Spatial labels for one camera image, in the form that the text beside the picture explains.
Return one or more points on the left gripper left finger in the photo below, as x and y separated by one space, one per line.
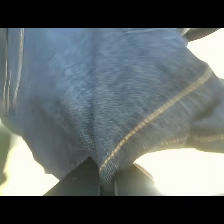
78 181

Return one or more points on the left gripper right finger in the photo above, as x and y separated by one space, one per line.
135 183

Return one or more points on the blue jeans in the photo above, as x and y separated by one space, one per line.
110 93

